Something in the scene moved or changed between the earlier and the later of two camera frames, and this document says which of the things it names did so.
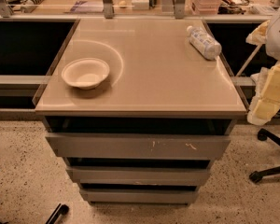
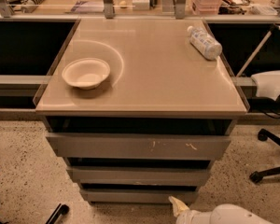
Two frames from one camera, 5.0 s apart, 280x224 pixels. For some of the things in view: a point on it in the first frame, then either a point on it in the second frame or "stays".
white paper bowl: x=85 y=73 stays
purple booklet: x=87 y=7 stays
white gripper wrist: x=279 y=37 -> x=192 y=216
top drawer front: x=137 y=146 stays
